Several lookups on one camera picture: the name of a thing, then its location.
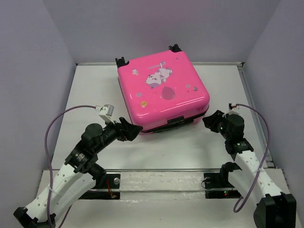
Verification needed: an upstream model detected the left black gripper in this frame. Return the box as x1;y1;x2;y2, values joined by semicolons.
95;115;143;152

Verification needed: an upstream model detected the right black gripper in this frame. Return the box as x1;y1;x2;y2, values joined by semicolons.
201;109;231;140

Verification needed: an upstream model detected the pink hard-shell suitcase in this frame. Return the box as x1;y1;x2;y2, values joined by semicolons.
115;44;210;134

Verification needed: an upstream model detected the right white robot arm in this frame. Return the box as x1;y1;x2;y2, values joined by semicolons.
202;110;296;228

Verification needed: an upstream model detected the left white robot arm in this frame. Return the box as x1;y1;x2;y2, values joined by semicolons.
13;117;143;228

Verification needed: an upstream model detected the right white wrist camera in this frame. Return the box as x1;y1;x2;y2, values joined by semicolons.
222;103;239;118

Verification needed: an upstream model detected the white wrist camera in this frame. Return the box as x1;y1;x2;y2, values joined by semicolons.
222;103;239;118
95;104;114;122

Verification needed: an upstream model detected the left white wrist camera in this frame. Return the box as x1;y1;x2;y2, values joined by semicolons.
95;104;114;122

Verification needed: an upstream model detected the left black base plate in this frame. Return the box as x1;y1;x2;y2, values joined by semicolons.
87;172;121;200

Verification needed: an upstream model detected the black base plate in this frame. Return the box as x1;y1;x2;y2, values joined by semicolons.
87;172;121;200
201;172;241;200

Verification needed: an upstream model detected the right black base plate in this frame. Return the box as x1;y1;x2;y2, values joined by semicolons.
201;172;241;200

